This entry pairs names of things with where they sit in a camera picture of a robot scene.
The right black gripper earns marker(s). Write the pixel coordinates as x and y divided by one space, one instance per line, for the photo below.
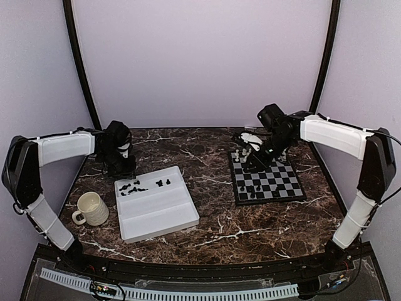
260 163

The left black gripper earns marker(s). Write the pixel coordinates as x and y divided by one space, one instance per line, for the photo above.
127 174

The tall black piece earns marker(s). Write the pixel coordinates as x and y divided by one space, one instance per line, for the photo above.
251 191

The black grey chessboard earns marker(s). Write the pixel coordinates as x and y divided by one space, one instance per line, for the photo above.
282 174

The black chess piece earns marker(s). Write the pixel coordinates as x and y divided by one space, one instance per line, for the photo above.
276 192

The white plastic tray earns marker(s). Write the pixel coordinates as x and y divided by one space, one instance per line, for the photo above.
158 211

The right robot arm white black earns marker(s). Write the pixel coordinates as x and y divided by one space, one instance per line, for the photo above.
362 155

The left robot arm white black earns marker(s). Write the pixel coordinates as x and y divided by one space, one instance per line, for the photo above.
21 174

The white chess pieces row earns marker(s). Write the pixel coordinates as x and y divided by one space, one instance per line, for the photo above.
244 154

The black chess pieces left cluster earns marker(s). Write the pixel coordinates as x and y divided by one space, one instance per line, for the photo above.
129 188

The black chess pieces cluster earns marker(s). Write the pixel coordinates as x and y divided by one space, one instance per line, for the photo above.
162 183
129 188

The black chess pieces right cluster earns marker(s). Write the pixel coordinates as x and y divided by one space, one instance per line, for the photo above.
162 183

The cream ceramic mug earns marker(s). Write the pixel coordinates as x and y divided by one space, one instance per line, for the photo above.
92 210

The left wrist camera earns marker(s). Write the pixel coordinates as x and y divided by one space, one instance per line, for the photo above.
126 150

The black front rail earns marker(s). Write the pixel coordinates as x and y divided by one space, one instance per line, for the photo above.
302 269

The left black frame post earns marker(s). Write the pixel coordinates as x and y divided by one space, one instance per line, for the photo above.
79 63

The black frame post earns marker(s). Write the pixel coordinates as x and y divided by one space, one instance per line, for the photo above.
326 55
79 63

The right black frame post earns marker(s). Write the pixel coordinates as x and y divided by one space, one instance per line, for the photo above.
326 55

